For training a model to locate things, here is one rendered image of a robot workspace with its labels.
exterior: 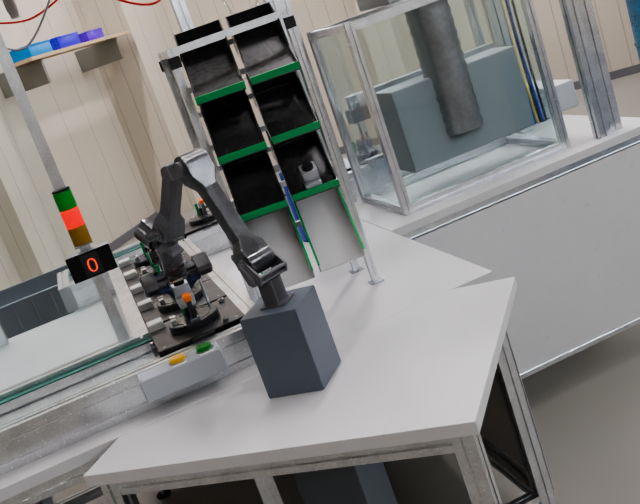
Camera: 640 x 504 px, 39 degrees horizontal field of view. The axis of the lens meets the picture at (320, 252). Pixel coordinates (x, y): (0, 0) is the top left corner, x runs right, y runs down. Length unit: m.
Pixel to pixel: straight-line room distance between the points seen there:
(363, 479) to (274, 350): 0.37
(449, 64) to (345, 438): 1.74
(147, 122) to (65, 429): 7.73
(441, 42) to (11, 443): 1.90
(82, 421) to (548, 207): 1.82
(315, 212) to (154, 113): 7.37
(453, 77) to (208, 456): 1.76
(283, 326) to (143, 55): 7.94
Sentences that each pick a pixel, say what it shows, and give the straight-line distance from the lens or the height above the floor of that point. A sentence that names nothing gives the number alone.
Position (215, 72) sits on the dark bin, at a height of 1.57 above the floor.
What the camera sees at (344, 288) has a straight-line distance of 2.62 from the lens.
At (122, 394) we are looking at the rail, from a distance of 2.28.
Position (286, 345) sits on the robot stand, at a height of 0.98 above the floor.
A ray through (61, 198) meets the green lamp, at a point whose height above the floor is 1.40.
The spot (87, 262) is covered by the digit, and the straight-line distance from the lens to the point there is 2.47.
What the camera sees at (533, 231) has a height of 0.65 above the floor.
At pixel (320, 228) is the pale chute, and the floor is 1.08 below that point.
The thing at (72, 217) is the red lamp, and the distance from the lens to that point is 2.45.
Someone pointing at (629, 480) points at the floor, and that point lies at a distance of 3.00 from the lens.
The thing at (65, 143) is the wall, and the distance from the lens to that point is 9.15.
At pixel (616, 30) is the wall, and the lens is 9.39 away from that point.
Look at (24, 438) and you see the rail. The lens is 2.30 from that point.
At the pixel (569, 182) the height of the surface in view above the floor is 0.77.
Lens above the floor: 1.66
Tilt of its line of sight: 15 degrees down
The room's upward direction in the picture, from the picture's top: 19 degrees counter-clockwise
